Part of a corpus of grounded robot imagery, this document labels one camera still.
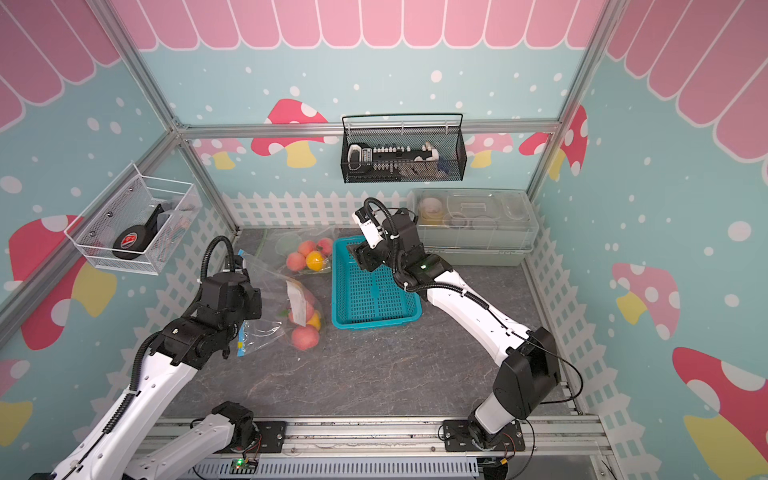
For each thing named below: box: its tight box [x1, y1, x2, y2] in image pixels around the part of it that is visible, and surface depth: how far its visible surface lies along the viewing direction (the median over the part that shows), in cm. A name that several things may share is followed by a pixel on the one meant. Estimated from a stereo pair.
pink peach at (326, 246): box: [317, 237, 333, 257], surface depth 110 cm
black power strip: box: [347, 143, 434, 176], surface depth 90 cm
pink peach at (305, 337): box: [292, 324, 320, 351], surface depth 85 cm
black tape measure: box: [112, 204, 165, 260], surface depth 71 cm
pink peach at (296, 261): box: [286, 251, 306, 272], surface depth 105 cm
